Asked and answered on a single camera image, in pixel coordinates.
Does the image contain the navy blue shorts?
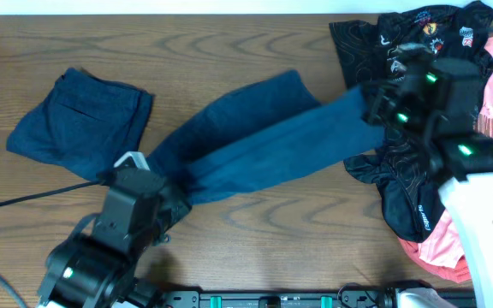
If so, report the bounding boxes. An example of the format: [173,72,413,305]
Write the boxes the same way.
[6,68,154,181]
[147,70,384,204]

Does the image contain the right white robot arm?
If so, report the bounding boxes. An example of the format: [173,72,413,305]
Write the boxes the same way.
[362,57,493,307]

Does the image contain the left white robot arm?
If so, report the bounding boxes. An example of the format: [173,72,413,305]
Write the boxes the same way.
[38,167,192,308]

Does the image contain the black printed cycling jersey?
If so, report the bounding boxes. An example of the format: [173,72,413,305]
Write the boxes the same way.
[330,1,493,243]

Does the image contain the folded navy blue shorts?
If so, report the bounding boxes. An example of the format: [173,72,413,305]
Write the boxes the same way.
[6,68,154,181]

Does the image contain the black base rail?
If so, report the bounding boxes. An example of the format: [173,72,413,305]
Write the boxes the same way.
[160,281,478,308]

